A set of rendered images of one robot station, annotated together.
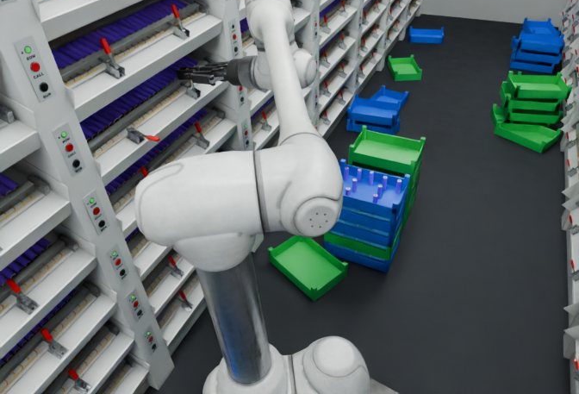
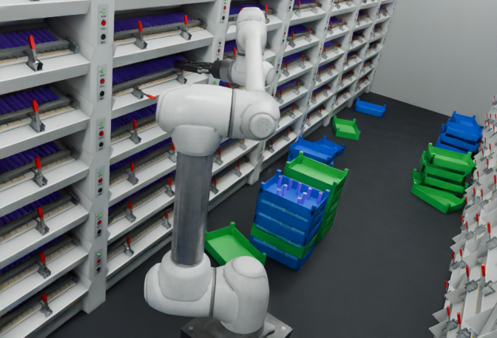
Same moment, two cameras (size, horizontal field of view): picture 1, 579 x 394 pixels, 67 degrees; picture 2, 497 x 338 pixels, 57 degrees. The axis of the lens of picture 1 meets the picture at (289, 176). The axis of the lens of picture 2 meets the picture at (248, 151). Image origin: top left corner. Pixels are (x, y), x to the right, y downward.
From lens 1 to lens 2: 60 cm
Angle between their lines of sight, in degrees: 12
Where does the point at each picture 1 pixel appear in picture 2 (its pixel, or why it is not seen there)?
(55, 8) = not seen: outside the picture
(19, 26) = not seen: outside the picture
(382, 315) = (286, 299)
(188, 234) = (186, 121)
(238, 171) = (222, 93)
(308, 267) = (231, 254)
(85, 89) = (120, 49)
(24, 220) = (60, 119)
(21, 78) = (94, 26)
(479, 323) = (365, 321)
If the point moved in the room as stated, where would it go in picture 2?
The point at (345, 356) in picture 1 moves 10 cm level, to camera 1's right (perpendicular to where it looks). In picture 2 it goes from (256, 267) to (287, 272)
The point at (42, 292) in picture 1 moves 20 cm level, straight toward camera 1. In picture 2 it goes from (50, 177) to (74, 209)
